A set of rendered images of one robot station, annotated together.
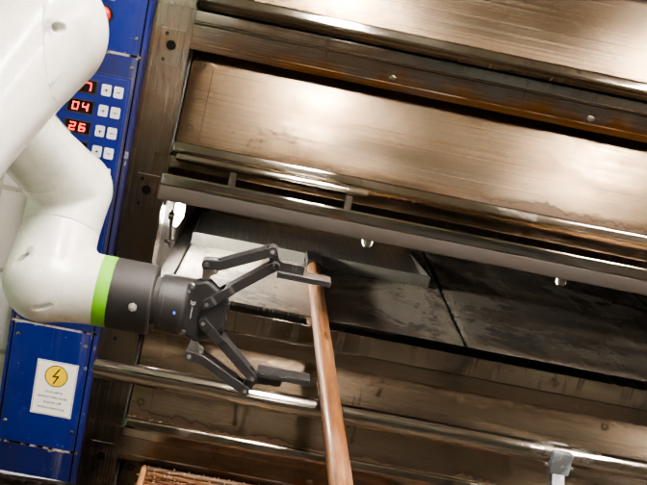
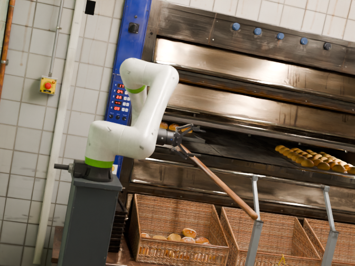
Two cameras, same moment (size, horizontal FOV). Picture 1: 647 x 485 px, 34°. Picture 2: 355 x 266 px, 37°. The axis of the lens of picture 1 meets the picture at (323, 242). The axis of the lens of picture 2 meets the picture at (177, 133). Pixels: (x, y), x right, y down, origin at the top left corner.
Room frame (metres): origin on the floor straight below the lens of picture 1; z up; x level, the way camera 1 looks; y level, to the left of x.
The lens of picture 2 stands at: (-1.56, 0.60, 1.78)
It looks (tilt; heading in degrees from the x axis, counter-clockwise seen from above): 8 degrees down; 351
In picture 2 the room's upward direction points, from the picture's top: 11 degrees clockwise
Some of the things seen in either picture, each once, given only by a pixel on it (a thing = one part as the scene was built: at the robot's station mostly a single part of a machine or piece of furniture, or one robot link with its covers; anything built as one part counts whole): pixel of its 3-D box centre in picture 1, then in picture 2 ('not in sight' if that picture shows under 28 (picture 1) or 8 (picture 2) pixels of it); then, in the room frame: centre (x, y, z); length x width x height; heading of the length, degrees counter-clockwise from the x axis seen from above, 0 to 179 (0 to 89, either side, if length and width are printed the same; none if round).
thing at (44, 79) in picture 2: not in sight; (48, 85); (1.80, 0.89, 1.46); 0.10 x 0.07 x 0.10; 93
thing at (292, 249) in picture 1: (309, 242); (165, 132); (2.53, 0.03, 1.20); 0.55 x 0.36 x 0.03; 95
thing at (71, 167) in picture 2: not in sight; (84, 169); (0.75, 0.59, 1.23); 0.26 x 0.15 x 0.06; 97
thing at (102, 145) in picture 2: not in sight; (105, 143); (0.75, 0.53, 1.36); 0.16 x 0.13 x 0.19; 73
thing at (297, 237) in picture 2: not in sight; (267, 243); (1.66, -0.64, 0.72); 0.56 x 0.49 x 0.28; 93
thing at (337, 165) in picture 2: not in sight; (315, 159); (2.39, -1.16, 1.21); 0.61 x 0.48 x 0.06; 3
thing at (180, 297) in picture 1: (192, 307); (173, 139); (1.32, 0.15, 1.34); 0.09 x 0.07 x 0.08; 94
